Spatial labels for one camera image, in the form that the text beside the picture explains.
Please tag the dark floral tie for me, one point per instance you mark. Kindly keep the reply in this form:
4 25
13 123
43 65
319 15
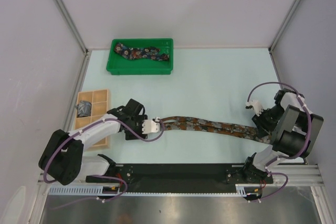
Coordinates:
132 53

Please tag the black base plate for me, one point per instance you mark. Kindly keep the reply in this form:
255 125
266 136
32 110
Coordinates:
186 176

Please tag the rolled grey tie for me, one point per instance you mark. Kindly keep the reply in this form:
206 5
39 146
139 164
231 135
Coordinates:
83 109

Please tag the green plastic bin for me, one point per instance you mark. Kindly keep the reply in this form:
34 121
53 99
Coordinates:
117 65

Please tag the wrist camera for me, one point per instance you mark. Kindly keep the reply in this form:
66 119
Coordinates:
151 126
256 106

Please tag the white cable duct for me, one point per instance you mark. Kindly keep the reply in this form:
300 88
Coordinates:
109 191

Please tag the orange grey patterned tie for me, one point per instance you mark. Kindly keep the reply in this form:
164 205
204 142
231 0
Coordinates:
186 123

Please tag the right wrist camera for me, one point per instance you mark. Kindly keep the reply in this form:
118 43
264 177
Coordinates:
256 106

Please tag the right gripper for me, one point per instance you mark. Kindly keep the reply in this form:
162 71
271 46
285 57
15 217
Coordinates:
264 129

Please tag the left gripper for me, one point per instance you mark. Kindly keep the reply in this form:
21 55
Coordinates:
140 118

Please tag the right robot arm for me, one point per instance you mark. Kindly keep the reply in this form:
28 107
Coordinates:
292 128

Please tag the wooden compartment box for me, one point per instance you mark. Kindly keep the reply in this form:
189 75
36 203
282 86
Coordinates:
100 104

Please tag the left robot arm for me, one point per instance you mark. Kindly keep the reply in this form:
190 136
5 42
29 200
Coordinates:
62 160

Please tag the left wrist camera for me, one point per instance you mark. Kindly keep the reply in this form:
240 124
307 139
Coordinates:
151 126

